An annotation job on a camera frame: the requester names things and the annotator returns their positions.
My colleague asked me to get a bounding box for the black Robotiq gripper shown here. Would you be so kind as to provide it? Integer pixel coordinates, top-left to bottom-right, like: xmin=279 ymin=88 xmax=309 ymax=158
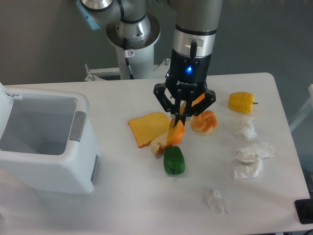
xmin=154 ymin=50 xmax=216 ymax=122

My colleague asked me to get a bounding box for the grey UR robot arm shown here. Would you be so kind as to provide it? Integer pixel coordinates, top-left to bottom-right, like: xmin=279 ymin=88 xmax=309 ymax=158
xmin=76 ymin=0 xmax=223 ymax=122

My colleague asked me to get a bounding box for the round knotted bread roll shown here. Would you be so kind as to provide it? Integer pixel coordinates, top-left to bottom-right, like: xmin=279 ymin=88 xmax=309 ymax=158
xmin=191 ymin=110 xmax=219 ymax=135

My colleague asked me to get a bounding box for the small crusty bread piece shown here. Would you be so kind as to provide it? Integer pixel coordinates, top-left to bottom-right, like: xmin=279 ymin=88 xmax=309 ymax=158
xmin=150 ymin=132 xmax=170 ymax=157

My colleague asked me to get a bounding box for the white trash can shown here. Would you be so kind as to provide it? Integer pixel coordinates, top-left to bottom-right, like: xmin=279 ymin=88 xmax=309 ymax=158
xmin=0 ymin=86 xmax=100 ymax=194

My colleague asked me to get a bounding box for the yellow bell pepper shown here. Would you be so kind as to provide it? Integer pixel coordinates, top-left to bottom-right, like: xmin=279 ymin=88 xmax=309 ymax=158
xmin=228 ymin=92 xmax=258 ymax=114

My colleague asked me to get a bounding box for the yellow toast slice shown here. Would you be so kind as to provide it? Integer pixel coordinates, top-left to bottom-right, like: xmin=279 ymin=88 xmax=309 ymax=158
xmin=128 ymin=112 xmax=170 ymax=148

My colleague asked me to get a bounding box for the green bell pepper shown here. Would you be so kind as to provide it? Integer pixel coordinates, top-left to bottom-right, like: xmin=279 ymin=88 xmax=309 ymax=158
xmin=163 ymin=146 xmax=185 ymax=175

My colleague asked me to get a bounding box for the crumpled white tissue upper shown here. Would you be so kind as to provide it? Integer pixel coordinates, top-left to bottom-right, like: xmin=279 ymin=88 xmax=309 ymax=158
xmin=234 ymin=117 xmax=257 ymax=141

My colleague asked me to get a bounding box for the crumpled white tissue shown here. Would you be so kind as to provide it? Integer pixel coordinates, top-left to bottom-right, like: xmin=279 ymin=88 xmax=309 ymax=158
xmin=232 ymin=159 xmax=263 ymax=180
xmin=234 ymin=142 xmax=275 ymax=164
xmin=234 ymin=117 xmax=257 ymax=141

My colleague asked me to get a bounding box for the crumpled white tissue middle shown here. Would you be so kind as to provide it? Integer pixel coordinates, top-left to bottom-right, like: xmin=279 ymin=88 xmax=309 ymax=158
xmin=234 ymin=142 xmax=275 ymax=164

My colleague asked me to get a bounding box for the crumpled white tissue lower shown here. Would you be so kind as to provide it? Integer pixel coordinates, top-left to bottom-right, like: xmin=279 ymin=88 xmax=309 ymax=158
xmin=232 ymin=159 xmax=263 ymax=180

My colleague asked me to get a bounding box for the small crumpled tissue front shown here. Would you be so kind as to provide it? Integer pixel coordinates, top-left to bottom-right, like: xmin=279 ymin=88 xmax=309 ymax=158
xmin=203 ymin=189 xmax=228 ymax=213

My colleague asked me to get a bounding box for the white furniture edge right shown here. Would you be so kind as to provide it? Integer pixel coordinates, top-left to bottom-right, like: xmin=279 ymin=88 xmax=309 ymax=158
xmin=289 ymin=84 xmax=313 ymax=132

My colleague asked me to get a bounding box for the black device table corner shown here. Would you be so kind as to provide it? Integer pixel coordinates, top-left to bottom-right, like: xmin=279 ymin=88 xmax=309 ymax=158
xmin=294 ymin=199 xmax=313 ymax=224

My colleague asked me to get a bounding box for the white metal base frame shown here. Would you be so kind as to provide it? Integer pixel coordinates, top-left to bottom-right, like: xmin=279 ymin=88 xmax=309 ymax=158
xmin=85 ymin=58 xmax=171 ymax=82

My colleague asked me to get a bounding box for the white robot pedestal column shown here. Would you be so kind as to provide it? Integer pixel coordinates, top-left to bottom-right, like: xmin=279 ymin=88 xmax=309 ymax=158
xmin=106 ymin=13 xmax=160 ymax=80

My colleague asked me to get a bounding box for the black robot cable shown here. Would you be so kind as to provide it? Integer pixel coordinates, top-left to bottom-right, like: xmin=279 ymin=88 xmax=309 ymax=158
xmin=123 ymin=38 xmax=134 ymax=80

